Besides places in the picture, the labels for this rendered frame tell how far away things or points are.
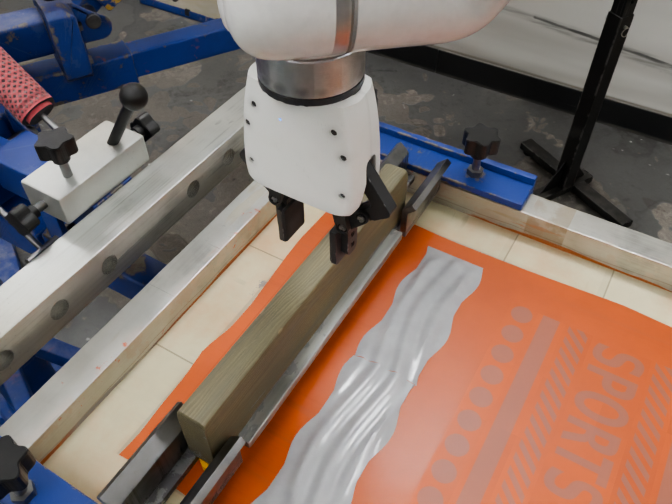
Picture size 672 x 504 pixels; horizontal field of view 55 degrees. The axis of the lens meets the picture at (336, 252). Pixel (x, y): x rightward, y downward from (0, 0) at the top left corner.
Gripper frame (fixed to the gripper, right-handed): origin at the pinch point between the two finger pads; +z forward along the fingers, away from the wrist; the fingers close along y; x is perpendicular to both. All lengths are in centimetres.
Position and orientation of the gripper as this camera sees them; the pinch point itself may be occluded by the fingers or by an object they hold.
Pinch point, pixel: (316, 227)
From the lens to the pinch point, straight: 56.1
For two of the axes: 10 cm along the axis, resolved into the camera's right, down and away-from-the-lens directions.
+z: 0.0, 6.8, 7.3
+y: 8.6, 3.8, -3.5
